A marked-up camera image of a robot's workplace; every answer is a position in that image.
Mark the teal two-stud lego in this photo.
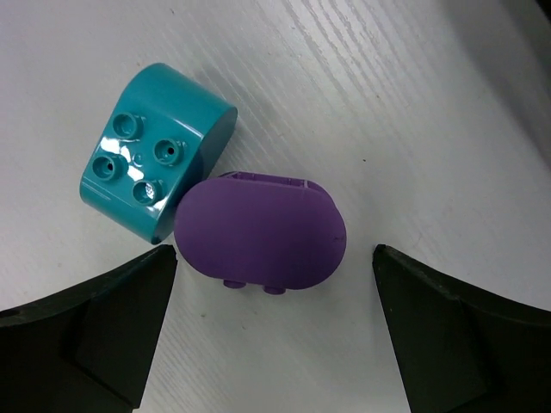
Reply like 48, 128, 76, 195
79, 63, 238, 244

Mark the purple rounded lego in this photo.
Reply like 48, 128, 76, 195
174, 171, 347, 295

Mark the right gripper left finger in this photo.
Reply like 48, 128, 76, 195
1, 244, 177, 412

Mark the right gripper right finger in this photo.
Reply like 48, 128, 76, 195
373, 244, 550, 412

